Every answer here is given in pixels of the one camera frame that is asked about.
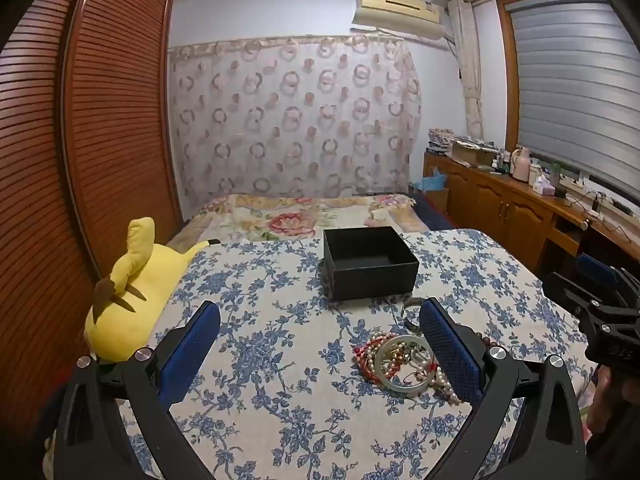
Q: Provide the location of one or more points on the stack of patterned cloths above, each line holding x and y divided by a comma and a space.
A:
440, 140

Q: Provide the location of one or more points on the yellow plush toy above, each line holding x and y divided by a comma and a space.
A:
130, 305

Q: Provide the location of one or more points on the black box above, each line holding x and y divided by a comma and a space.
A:
370, 272

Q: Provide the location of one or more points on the person's right hand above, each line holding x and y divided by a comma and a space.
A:
604, 389

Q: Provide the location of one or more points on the beige air conditioner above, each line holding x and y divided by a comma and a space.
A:
397, 10

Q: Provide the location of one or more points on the blue floral tablecloth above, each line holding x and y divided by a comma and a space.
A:
280, 360

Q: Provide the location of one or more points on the white power strip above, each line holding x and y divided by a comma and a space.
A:
572, 182

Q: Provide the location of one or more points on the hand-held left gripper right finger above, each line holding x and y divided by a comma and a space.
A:
450, 355

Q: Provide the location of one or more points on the wooden window frame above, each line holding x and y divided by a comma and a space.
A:
507, 85

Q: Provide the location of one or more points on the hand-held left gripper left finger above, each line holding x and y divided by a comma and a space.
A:
187, 355

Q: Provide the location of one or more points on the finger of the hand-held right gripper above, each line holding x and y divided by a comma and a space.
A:
597, 269
567, 292

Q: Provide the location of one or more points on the floral bed quilt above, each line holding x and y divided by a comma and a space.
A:
280, 220

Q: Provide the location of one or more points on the white bottle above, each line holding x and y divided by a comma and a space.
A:
535, 172

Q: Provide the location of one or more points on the wooden cabinet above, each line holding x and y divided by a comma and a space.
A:
505, 210

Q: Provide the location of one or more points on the dark blue blanket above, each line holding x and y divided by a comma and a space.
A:
430, 212

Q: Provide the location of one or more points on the blue bag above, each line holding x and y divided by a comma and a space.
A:
435, 187

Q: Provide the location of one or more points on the pink thermos jug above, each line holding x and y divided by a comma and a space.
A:
521, 167

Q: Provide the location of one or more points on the grey window blind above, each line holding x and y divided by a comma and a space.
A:
575, 85

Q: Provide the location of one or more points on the circle patterned curtain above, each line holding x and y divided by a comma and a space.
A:
295, 120

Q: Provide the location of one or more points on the cream lace curtain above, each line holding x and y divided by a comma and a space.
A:
470, 70

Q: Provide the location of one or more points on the pale jade bangle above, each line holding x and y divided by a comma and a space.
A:
387, 387

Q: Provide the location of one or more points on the cardboard box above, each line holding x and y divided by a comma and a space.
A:
470, 152

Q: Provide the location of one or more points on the tissue box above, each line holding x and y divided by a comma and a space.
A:
544, 187

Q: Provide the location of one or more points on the wooden louvred wardrobe door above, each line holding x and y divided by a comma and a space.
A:
35, 185
120, 110

